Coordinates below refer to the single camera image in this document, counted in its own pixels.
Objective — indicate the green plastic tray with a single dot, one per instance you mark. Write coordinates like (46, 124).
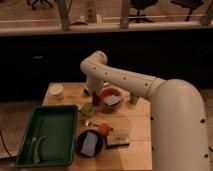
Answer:
(49, 138)

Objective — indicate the orange bowl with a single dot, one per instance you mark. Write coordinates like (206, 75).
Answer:
(108, 92)

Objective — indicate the black office chair right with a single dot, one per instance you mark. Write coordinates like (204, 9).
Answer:
(190, 4)

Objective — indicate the white round container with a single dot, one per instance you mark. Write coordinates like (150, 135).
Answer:
(56, 91)

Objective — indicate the blue sponge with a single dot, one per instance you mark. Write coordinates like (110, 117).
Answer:
(89, 144)

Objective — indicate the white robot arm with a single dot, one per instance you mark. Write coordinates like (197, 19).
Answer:
(179, 138)

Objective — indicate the grey cloth in bowl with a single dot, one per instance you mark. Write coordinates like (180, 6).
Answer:
(113, 100)

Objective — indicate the black office chair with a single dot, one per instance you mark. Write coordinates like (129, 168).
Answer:
(43, 4)
(190, 4)
(139, 6)

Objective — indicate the black bowl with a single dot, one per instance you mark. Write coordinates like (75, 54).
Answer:
(80, 139)

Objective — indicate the dark purple grapes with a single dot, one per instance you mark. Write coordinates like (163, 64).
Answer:
(96, 102)

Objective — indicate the black office chair left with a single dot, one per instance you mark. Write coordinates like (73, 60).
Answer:
(43, 4)

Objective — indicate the wooden block brush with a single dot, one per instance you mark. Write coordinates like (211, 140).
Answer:
(117, 139)

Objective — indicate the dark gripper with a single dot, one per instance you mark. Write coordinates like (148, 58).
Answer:
(94, 95)

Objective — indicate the white-handled brush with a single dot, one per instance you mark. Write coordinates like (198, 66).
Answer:
(86, 92)

